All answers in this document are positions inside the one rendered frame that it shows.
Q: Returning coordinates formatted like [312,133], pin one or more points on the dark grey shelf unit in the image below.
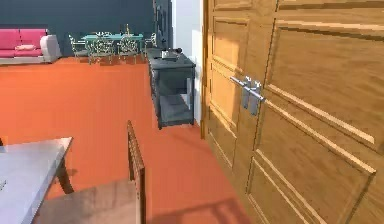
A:
[171,86]

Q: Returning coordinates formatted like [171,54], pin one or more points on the grey box on shelf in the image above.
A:
[168,54]

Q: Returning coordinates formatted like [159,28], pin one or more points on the ornate metal chair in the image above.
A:
[76,46]
[151,41]
[99,46]
[128,45]

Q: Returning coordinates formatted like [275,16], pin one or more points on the teal dining table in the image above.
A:
[111,37]

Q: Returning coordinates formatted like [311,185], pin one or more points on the wooden panelled room door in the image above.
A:
[310,110]

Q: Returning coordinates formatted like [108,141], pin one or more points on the brown wooden chair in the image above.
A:
[110,196]

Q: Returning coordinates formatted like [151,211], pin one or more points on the grey table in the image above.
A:
[28,173]

